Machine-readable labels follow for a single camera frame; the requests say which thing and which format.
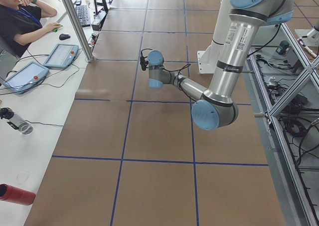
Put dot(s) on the blue teach pendant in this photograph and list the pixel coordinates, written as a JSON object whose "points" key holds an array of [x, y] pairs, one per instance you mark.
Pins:
{"points": [[27, 78], [61, 56]]}

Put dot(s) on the brown paper table mat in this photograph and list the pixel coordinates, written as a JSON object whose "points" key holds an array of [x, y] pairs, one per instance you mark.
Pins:
{"points": [[130, 155]]}

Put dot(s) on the near blue teach pendant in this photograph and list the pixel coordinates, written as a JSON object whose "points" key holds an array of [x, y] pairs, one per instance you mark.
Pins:
{"points": [[27, 78]]}

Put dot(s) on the far blue teach pendant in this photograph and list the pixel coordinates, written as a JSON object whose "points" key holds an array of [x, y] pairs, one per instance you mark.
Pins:
{"points": [[61, 56]]}

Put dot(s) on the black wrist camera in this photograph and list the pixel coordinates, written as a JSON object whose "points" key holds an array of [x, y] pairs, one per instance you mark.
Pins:
{"points": [[143, 63]]}

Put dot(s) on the red bottle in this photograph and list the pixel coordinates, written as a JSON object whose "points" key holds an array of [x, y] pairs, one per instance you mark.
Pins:
{"points": [[16, 195]]}

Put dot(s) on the clear water bottle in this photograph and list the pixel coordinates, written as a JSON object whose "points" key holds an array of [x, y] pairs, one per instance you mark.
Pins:
{"points": [[15, 121]]}

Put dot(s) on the white pedestal column base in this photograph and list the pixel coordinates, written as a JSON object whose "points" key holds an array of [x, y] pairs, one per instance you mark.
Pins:
{"points": [[207, 59]]}

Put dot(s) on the black keyboard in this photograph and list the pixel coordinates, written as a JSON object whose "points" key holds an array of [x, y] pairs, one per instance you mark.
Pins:
{"points": [[83, 14]]}

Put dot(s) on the seated person in black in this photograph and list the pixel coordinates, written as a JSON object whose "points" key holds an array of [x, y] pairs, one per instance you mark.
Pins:
{"points": [[20, 23]]}

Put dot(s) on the black computer mouse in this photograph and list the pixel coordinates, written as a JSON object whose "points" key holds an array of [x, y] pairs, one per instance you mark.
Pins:
{"points": [[64, 36]]}

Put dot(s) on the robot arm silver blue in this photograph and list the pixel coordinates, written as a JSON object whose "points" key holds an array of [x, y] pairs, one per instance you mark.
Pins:
{"points": [[214, 106]]}

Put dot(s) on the aluminium frame post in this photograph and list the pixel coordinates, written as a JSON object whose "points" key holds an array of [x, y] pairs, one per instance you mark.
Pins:
{"points": [[69, 6]]}

